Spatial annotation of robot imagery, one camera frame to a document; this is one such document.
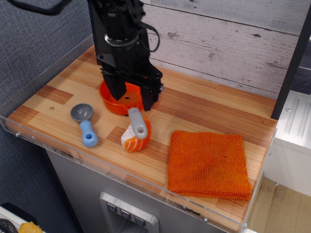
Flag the black frame post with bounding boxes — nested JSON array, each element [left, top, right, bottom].
[[87, 0, 114, 66], [271, 6, 311, 120]]

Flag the black right frame post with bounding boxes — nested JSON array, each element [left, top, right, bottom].
[[271, 6, 311, 120]]

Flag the toy salmon sushi piece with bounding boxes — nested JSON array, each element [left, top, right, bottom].
[[121, 116, 152, 152]]

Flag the clear acrylic table guard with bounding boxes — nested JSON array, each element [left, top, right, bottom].
[[0, 36, 276, 233]]

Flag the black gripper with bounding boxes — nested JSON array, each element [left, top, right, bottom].
[[101, 29, 163, 111]]

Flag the black left frame post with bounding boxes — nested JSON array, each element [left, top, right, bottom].
[[87, 0, 114, 66]]

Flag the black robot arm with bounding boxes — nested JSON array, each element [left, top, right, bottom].
[[88, 0, 163, 111]]

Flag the black yellow bag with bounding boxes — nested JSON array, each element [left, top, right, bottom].
[[0, 203, 44, 233]]

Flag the orange folded cloth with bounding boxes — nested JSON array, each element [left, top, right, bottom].
[[168, 131, 252, 200]]

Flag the white toy sink unit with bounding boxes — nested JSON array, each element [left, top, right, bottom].
[[263, 91, 311, 196]]

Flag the silver dispenser button panel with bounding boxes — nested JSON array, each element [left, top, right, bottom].
[[100, 192, 160, 233]]

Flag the orange pan with grey handle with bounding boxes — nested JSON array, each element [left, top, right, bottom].
[[99, 81, 148, 139]]

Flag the grey blue toy scoop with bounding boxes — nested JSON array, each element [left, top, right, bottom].
[[70, 103, 99, 148]]

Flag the grey toy fridge cabinet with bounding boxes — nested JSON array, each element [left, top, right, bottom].
[[45, 148, 226, 233]]

